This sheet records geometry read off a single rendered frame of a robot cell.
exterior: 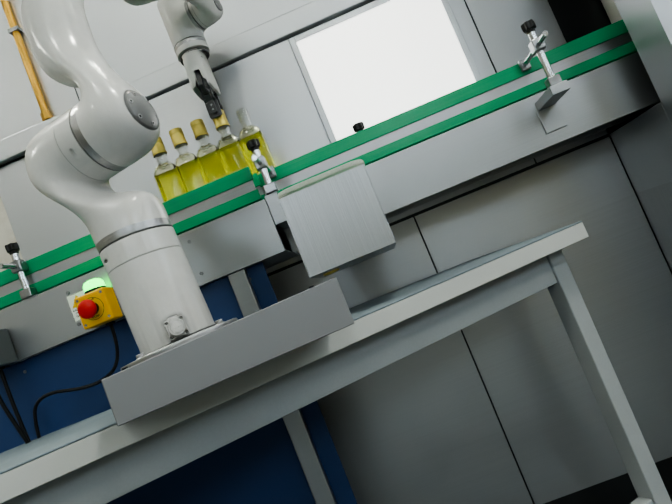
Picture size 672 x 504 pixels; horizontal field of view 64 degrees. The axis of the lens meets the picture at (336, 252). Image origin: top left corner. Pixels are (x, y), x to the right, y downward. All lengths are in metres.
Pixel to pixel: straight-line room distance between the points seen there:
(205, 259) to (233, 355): 0.55
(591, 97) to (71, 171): 1.08
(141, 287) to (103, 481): 0.27
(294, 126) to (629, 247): 0.93
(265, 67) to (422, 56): 0.42
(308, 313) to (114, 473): 0.34
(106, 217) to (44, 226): 0.88
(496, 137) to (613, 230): 0.44
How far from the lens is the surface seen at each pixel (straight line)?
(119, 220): 0.87
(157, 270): 0.85
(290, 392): 0.88
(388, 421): 1.51
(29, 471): 0.81
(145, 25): 1.76
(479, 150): 1.30
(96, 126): 0.90
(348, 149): 1.31
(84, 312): 1.22
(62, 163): 0.95
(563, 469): 1.61
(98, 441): 0.80
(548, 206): 1.53
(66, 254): 1.38
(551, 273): 1.17
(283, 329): 0.72
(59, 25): 1.04
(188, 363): 0.69
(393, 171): 1.27
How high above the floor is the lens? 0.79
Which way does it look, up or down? 4 degrees up
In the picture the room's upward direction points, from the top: 22 degrees counter-clockwise
